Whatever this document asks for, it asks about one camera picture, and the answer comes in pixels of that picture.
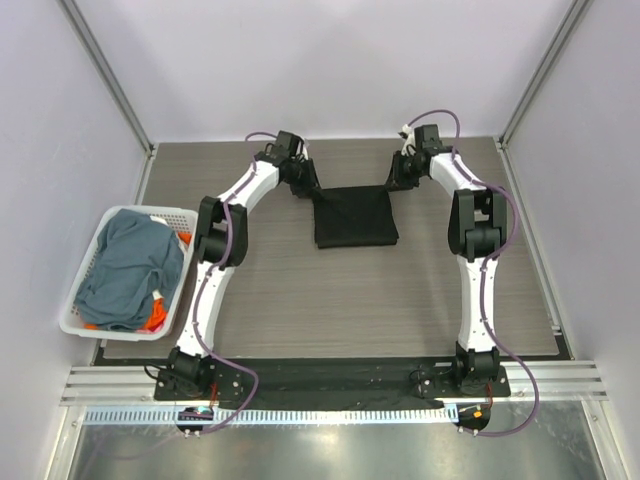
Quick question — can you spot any orange garment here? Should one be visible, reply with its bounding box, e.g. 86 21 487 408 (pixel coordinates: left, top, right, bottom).
84 229 192 335

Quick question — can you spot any grey-blue t-shirt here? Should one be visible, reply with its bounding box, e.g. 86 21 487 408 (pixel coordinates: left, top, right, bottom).
74 208 186 332

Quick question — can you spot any aluminium frame post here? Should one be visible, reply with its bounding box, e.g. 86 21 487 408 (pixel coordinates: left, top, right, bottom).
57 0 154 156
495 0 596 149

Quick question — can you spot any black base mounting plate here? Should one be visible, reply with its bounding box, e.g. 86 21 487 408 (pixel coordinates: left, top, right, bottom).
153 357 511 411

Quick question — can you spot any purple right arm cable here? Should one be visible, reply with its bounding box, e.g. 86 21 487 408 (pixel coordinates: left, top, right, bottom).
407 109 541 439

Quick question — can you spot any aluminium front rail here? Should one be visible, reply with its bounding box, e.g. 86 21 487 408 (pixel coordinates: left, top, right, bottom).
59 361 608 406

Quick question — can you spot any black t-shirt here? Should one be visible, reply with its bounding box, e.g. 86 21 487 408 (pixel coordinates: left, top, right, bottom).
312 186 399 249

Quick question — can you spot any slotted white cable duct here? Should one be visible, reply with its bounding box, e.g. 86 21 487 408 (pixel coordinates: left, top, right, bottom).
84 404 458 426

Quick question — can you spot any left aluminium frame post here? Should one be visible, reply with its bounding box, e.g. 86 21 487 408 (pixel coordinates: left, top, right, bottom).
57 0 154 156

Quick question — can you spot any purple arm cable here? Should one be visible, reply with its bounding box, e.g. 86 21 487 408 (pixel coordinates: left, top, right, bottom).
407 109 541 439
182 130 260 436

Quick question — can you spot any white plastic laundry basket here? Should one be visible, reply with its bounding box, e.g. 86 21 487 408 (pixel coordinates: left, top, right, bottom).
59 205 197 342

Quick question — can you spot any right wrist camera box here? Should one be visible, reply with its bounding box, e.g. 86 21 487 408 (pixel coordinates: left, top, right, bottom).
399 124 444 156

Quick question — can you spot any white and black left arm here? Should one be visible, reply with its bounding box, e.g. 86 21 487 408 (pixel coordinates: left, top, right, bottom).
157 143 318 399

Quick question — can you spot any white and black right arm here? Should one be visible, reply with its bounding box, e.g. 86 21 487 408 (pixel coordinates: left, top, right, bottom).
386 149 508 396

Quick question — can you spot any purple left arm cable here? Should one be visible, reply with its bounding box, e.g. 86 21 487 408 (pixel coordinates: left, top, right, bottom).
182 130 260 436

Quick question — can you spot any right aluminium frame post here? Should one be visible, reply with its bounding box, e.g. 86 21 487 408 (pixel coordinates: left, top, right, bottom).
495 0 596 149

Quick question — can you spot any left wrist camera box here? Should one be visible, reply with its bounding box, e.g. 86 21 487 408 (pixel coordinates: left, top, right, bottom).
265 130 309 165

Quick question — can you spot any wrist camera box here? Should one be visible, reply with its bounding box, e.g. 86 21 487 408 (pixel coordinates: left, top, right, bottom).
265 130 309 165
399 124 444 156

